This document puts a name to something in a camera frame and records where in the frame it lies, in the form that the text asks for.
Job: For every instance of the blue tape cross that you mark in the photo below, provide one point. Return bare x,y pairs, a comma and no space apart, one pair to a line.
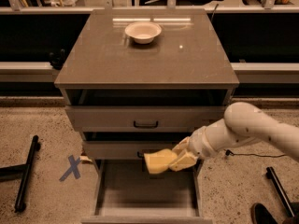
72,170

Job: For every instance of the grey bottom drawer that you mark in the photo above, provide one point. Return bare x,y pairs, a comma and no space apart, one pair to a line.
126,193

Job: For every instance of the black stand leg left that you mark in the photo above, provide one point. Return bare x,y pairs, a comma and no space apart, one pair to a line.
21,171

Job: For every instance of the grey top drawer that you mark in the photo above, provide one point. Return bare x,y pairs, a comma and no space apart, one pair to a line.
142,111

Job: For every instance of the white bowl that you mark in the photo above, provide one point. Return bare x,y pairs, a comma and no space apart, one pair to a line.
143,32

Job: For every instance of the grey middle drawer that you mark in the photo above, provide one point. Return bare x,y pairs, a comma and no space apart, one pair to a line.
128,146

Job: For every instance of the black clamp knob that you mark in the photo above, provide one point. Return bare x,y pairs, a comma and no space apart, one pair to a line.
57,60

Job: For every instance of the black shoe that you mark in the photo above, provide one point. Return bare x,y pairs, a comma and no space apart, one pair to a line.
260,215

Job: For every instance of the yellow sponge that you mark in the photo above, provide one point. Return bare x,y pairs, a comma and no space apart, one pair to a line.
158,162

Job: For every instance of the grey drawer cabinet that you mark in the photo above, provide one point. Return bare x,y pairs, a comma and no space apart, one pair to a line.
186,55

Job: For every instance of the black stand leg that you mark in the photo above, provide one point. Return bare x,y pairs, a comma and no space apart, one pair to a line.
21,171
270,174

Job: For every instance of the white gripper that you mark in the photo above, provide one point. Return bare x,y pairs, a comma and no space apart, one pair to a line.
195,144

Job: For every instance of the grey drawer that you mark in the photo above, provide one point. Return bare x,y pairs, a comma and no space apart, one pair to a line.
128,146
142,111
126,193

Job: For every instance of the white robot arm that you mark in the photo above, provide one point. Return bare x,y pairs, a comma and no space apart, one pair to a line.
242,124

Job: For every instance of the black stand leg right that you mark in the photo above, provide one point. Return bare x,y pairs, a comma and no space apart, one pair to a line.
270,174

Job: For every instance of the black antenna rod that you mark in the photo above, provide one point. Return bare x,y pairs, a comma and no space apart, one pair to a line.
213,12

